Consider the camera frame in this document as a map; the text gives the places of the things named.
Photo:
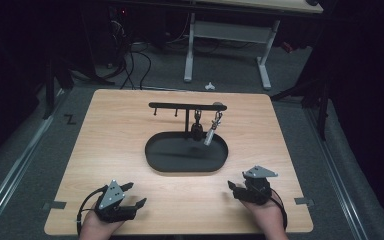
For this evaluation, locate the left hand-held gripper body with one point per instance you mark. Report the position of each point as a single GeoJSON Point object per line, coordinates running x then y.
{"type": "Point", "coordinates": [113, 203]}

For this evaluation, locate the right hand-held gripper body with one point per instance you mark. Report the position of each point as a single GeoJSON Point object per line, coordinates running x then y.
{"type": "Point", "coordinates": [258, 190]}

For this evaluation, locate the black key rack with tray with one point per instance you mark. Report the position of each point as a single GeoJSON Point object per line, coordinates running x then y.
{"type": "Point", "coordinates": [180, 156]}

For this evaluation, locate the black car key fob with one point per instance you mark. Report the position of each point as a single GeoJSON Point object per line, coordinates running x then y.
{"type": "Point", "coordinates": [196, 128]}

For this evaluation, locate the person's right hand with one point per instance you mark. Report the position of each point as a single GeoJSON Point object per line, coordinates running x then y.
{"type": "Point", "coordinates": [266, 216]}

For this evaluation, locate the person's left hand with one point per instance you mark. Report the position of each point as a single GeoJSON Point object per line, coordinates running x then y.
{"type": "Point", "coordinates": [96, 228]}

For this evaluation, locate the grey tape strip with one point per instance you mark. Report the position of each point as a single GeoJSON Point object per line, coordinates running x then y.
{"type": "Point", "coordinates": [55, 205]}
{"type": "Point", "coordinates": [304, 201]}

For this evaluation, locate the small white floor piece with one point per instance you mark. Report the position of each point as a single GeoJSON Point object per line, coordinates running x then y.
{"type": "Point", "coordinates": [209, 86]}

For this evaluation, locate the black tripod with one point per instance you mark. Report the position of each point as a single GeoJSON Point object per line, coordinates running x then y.
{"type": "Point", "coordinates": [320, 100]}

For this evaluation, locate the black stand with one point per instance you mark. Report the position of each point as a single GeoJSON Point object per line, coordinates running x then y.
{"type": "Point", "coordinates": [51, 86]}

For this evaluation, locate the small red floor item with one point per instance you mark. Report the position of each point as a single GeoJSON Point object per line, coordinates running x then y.
{"type": "Point", "coordinates": [287, 47]}

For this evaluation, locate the metal floor rail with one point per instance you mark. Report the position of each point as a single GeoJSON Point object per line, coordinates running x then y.
{"type": "Point", "coordinates": [10, 176]}
{"type": "Point", "coordinates": [340, 180]}

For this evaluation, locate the white frame desk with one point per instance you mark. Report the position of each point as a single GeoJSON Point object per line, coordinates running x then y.
{"type": "Point", "coordinates": [230, 31]}

